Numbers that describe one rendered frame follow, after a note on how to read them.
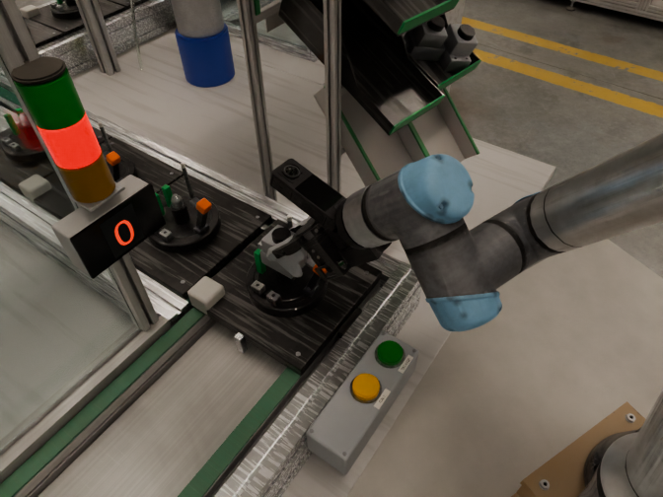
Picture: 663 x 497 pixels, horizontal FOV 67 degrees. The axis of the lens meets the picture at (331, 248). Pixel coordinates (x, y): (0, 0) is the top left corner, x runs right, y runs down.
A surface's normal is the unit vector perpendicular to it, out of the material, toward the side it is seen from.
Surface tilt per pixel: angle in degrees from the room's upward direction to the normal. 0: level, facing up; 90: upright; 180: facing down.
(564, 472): 2
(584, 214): 86
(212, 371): 0
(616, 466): 53
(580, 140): 0
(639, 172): 75
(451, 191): 44
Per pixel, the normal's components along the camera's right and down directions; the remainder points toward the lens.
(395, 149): 0.49, -0.12
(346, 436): -0.01, -0.68
